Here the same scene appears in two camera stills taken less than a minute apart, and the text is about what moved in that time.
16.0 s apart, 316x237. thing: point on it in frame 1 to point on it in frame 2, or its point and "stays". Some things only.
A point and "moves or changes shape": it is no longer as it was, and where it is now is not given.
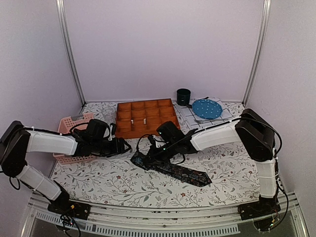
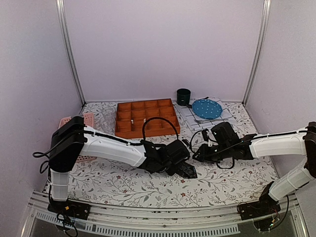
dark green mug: [183, 97] stays
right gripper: [152, 152] to [204, 154]
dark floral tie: [165, 168] moves or changes shape
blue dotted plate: [206, 108] stays
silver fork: [200, 121] stays
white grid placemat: [192, 122] stays
